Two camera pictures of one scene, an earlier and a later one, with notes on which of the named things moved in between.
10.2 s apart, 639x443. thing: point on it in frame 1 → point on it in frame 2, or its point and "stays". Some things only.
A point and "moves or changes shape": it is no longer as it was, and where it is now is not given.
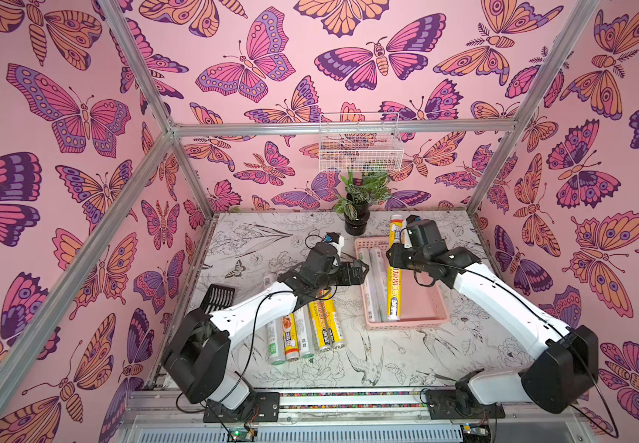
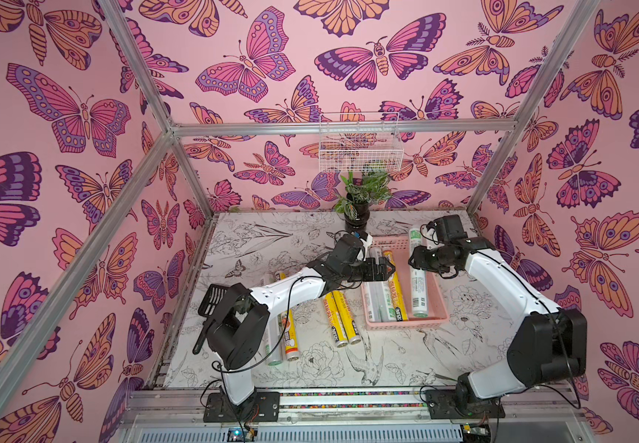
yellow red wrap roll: x=291 y=338 stays
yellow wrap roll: x=331 y=337 → x=350 y=328
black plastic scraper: x=218 y=298 stays
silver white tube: x=305 y=332 → x=419 y=283
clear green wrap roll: x=275 y=340 stays
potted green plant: x=362 y=192 stays
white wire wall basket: x=360 y=142 stays
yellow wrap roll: x=393 y=293 moves or changes shape
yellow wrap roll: x=322 y=319 → x=335 y=318
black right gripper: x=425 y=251 → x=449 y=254
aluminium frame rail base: x=341 y=414 stays
